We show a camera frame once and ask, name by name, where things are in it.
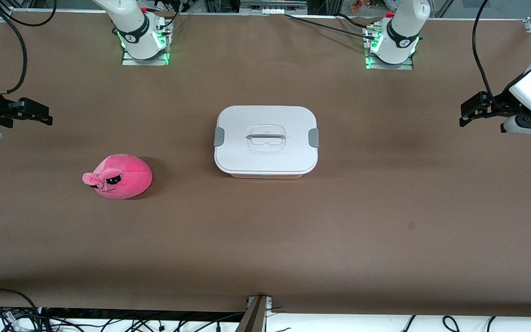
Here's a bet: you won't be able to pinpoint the pink plush toy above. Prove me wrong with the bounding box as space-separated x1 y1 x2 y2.
82 154 153 201

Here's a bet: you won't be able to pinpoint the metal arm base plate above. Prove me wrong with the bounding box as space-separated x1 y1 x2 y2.
366 50 415 71
121 45 171 66

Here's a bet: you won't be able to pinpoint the pink plastic box base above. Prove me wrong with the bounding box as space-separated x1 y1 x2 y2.
219 170 315 180

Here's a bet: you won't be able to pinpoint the white box lid grey clips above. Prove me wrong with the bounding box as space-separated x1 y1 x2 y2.
214 106 320 176

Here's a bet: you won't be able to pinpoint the tangled black cable bundle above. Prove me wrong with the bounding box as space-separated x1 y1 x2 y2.
0 305 248 332

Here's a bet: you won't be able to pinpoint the metal background rack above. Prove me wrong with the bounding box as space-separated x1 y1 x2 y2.
240 0 308 15

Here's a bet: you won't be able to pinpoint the aluminium frame beam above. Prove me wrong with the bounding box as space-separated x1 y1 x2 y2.
236 295 273 332

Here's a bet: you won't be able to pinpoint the brown table cover sheet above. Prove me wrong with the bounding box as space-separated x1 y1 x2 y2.
0 10 531 319

